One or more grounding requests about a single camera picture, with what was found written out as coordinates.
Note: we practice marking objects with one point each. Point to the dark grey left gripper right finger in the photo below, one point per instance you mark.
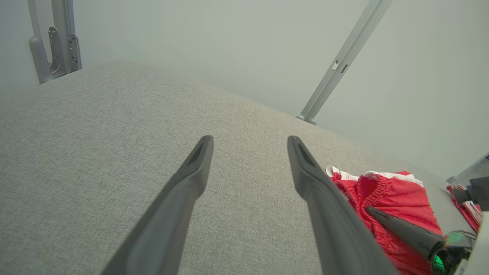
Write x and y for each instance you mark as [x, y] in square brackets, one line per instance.
[336, 229]

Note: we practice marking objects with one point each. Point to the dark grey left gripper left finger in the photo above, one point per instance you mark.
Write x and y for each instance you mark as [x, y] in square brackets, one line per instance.
[168, 229]

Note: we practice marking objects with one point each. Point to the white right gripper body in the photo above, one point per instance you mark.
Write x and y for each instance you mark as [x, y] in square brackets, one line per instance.
[454, 252]

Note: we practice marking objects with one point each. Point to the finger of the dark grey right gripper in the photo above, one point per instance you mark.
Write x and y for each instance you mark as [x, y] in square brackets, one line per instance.
[408, 233]

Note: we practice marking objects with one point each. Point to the red shorts with white stripe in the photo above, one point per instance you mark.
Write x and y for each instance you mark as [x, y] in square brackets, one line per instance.
[401, 194]

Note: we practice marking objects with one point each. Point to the red jersey with number print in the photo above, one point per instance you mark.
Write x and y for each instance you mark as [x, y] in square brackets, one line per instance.
[469, 215]

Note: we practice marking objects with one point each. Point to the plain grey partition post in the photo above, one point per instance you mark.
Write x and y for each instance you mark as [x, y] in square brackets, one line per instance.
[471, 170]

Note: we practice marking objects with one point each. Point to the grey slotted partition post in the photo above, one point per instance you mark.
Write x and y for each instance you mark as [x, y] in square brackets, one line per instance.
[344, 65]

